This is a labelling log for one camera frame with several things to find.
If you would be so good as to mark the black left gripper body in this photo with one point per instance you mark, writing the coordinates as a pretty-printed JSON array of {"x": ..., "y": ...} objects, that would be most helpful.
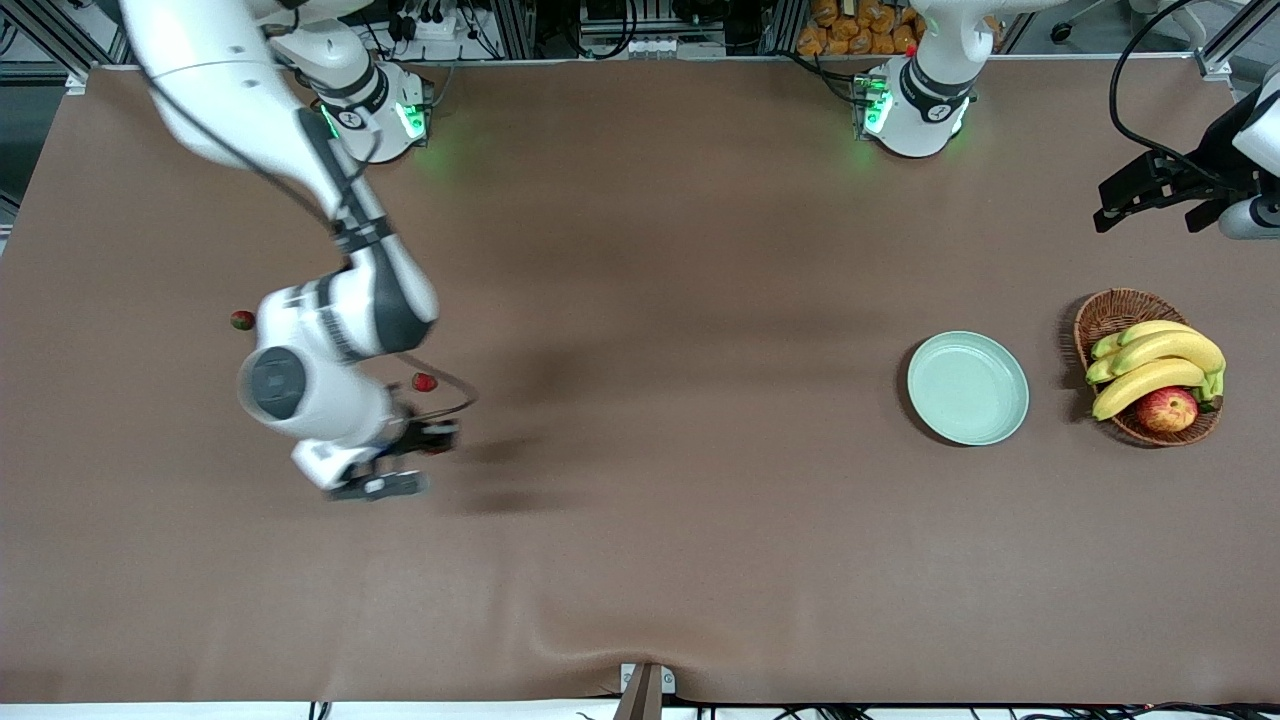
[{"x": 1203, "y": 167}]

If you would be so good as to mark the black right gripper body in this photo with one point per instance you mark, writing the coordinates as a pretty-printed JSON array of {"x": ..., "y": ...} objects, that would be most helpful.
[{"x": 418, "y": 432}]

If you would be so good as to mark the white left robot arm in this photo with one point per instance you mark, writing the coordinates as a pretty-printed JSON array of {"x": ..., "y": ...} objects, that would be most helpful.
[{"x": 915, "y": 125}]

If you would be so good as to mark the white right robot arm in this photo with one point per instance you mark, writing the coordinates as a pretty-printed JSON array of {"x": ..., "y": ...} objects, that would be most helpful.
[{"x": 200, "y": 90}]

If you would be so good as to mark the pale green round plate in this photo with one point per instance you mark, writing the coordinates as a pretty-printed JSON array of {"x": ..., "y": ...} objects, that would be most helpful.
[{"x": 968, "y": 388}]

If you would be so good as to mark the brown wicker basket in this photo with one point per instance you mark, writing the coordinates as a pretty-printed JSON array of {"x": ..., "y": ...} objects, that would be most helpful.
[{"x": 1120, "y": 312}]

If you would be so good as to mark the yellow banana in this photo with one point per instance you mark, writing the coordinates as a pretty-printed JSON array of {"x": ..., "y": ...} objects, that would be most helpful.
[
  {"x": 1150, "y": 328},
  {"x": 1145, "y": 385},
  {"x": 1175, "y": 348}
]

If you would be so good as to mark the small greenish banana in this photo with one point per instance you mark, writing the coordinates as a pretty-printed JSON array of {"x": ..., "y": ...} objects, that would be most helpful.
[
  {"x": 1104, "y": 347},
  {"x": 1099, "y": 370}
]

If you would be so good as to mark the red yellow apple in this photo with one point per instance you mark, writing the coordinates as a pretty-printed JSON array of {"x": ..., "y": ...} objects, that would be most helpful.
[{"x": 1166, "y": 410}]

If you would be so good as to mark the large table cover sheet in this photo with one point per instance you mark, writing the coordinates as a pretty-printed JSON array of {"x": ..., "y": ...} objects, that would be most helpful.
[{"x": 640, "y": 560}]

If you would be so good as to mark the bag of orange bread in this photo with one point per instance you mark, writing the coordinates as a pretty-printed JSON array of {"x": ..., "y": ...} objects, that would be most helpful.
[{"x": 850, "y": 30}]

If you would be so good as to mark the white power strip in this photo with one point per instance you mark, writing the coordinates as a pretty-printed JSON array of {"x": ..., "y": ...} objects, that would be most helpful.
[{"x": 440, "y": 28}]

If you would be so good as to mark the white connector block row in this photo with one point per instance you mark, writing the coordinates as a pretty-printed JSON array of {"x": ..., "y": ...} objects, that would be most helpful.
[{"x": 650, "y": 47}]

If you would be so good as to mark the aluminium frame strut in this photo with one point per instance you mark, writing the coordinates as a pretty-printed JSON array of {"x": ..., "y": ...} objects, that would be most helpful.
[
  {"x": 1218, "y": 60},
  {"x": 55, "y": 45}
]

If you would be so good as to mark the metal table clamp bracket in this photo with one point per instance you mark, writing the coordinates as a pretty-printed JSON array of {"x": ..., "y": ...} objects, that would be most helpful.
[{"x": 640, "y": 695}]

